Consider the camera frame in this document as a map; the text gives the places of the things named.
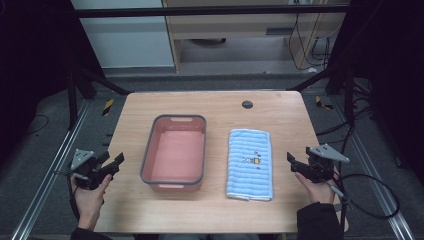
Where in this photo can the black curtain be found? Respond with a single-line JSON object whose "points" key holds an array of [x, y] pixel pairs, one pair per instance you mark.
{"points": [[393, 66], [33, 66]]}

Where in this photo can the person's right hand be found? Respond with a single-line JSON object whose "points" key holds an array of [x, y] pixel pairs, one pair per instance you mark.
{"points": [[318, 191]]}

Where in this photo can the yellow black tape strip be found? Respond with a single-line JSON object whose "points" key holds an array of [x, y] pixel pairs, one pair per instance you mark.
{"points": [[321, 103], [107, 107]]}

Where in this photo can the aluminium floor rail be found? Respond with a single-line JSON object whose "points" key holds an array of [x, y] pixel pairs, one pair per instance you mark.
{"points": [[50, 173], [376, 186]]}

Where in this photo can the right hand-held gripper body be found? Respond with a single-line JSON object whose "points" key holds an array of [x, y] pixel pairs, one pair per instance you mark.
{"points": [[321, 165]]}

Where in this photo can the light wooden desk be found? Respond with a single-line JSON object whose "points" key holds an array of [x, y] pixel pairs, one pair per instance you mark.
{"points": [[233, 25]]}

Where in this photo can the black metal stand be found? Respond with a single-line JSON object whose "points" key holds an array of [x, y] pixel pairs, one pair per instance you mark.
{"points": [[72, 96], [348, 96]]}

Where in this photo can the dark round table grommet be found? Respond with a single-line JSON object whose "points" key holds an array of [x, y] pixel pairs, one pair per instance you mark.
{"points": [[247, 104]]}

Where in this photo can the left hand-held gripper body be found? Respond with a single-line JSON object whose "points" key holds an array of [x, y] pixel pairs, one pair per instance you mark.
{"points": [[87, 166]]}

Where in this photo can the person's left hand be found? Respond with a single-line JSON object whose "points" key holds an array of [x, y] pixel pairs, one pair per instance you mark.
{"points": [[89, 200]]}

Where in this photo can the pink basket with grey rim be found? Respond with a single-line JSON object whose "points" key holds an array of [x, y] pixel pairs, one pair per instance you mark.
{"points": [[176, 153]]}

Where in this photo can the white cabinet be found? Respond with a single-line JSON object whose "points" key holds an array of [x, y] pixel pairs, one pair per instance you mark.
{"points": [[130, 43]]}

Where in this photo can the black horizontal frame bar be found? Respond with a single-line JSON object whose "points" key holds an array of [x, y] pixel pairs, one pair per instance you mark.
{"points": [[200, 11]]}

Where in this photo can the blue striped towel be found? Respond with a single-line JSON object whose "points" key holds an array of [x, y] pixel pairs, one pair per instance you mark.
{"points": [[250, 166]]}

